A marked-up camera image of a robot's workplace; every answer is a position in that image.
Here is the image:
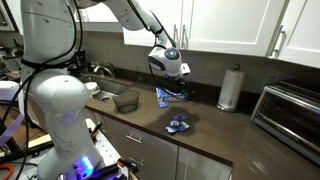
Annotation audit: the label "black mesh basket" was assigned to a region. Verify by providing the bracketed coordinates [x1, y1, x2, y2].
[112, 89, 141, 114]

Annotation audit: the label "purple strap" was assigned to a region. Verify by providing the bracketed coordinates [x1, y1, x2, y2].
[0, 113, 26, 148]

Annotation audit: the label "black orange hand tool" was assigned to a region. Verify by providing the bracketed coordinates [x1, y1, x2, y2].
[89, 121, 103, 143]

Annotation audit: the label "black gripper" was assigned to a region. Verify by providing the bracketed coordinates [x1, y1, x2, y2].
[161, 73, 190, 100]

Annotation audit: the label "white perforated robot table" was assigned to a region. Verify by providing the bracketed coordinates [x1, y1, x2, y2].
[84, 118, 130, 180]

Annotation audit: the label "white paper towel roll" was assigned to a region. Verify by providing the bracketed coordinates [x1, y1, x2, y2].
[215, 63, 247, 113]

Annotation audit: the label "thin black cable bundle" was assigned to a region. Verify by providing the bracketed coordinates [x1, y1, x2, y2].
[0, 0, 85, 180]

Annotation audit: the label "blue snack box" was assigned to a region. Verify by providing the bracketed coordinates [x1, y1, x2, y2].
[155, 87, 189, 108]

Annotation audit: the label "chrome faucet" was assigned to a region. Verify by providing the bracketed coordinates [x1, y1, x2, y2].
[91, 64, 115, 80]

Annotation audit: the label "silver cabinet door handle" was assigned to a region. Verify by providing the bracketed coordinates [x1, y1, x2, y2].
[268, 25, 287, 60]
[180, 24, 189, 51]
[172, 23, 180, 48]

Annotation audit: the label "wooden board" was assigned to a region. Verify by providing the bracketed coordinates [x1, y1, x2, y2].
[26, 133, 54, 150]

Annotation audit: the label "kitchen base cabinet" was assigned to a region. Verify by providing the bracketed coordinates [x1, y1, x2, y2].
[84, 105, 234, 180]

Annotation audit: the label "red black pliers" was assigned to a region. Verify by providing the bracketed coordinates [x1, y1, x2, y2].
[116, 156, 140, 175]

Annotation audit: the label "white bowl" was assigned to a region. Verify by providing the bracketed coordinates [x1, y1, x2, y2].
[84, 81, 101, 96]

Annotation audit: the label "silver drawer handle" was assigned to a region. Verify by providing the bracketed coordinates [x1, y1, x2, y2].
[128, 156, 145, 167]
[126, 133, 144, 145]

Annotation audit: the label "white upper cabinets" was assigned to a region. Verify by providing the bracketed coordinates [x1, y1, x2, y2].
[4, 0, 320, 69]

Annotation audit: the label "silver toaster oven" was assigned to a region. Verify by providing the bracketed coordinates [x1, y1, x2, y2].
[250, 78, 320, 166]

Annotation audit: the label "orange ring tool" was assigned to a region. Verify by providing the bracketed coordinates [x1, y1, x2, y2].
[0, 162, 16, 180]

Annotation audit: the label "steel kitchen sink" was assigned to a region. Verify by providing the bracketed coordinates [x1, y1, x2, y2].
[79, 74, 135, 103]

